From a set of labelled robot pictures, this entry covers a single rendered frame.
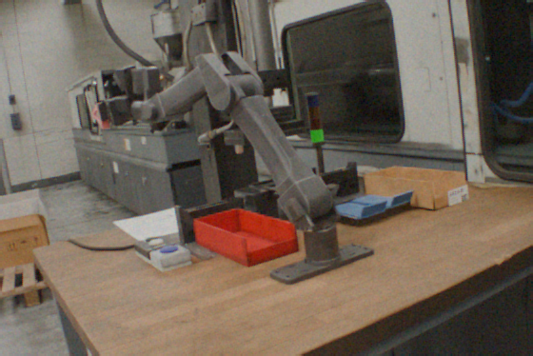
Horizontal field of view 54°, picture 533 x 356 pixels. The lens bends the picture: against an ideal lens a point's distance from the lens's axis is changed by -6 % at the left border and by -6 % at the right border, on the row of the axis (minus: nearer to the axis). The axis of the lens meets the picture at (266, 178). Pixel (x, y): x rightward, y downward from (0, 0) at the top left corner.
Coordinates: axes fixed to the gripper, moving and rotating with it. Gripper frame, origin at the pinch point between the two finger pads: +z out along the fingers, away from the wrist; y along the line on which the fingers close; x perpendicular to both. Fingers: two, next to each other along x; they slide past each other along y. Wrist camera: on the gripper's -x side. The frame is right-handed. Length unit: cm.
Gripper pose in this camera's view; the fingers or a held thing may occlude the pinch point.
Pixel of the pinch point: (108, 108)
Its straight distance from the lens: 151.1
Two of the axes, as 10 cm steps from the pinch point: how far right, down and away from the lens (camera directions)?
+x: 1.9, 9.2, 3.5
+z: -7.3, -1.0, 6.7
